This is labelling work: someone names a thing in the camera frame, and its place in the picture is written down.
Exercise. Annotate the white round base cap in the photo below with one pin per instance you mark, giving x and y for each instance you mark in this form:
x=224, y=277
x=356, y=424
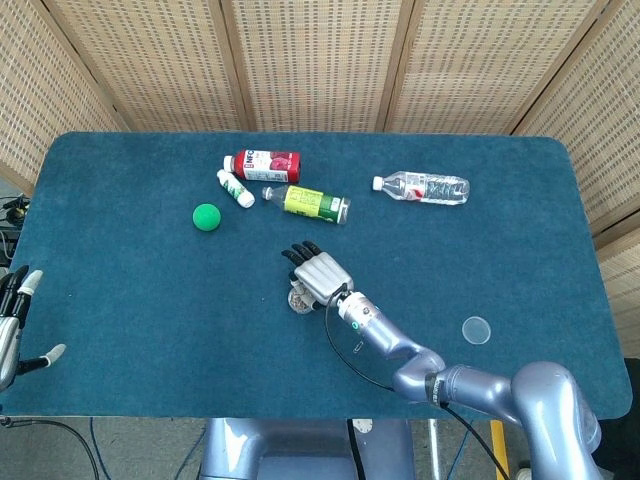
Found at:
x=362, y=426

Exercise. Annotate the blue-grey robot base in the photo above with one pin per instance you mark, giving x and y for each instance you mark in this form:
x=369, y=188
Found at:
x=235, y=450

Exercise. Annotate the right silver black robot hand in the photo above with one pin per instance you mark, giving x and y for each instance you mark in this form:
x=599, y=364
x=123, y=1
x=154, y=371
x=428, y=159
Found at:
x=322, y=275

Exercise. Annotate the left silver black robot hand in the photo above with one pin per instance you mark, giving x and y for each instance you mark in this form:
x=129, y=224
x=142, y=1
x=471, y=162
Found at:
x=7, y=340

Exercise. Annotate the green foam ball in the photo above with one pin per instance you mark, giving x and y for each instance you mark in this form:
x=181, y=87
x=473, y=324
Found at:
x=206, y=217

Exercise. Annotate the silver paperclip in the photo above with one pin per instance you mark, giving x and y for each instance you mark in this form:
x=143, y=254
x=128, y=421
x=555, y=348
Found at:
x=357, y=348

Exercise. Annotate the metal table leg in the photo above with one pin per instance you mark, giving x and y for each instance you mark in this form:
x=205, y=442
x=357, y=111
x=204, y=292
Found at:
x=435, y=450

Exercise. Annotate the blue felt table mat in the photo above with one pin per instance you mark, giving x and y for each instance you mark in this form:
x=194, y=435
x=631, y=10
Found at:
x=150, y=300

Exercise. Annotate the woven rattan screen panel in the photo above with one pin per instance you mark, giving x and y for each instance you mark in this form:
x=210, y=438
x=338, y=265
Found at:
x=625, y=290
x=30, y=100
x=150, y=60
x=610, y=125
x=480, y=60
x=320, y=60

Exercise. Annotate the clear round plastic lid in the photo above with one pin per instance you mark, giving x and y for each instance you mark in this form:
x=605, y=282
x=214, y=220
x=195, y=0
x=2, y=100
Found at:
x=476, y=331

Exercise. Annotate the clear water bottle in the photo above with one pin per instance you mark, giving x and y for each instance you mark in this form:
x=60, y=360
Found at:
x=430, y=189

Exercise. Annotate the red juice bottle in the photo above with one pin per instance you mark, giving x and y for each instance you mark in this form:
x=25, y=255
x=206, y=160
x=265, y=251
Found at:
x=270, y=165

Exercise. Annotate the clear round paperclip container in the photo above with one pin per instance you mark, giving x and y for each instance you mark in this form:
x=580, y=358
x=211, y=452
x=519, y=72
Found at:
x=298, y=303

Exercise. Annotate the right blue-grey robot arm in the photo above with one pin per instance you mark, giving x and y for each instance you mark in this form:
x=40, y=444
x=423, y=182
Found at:
x=475, y=390

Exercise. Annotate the small white green bottle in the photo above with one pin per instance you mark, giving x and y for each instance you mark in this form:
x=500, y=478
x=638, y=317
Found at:
x=234, y=188

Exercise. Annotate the yellow green label bottle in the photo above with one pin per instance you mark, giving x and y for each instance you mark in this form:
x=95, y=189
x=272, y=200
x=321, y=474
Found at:
x=305, y=202

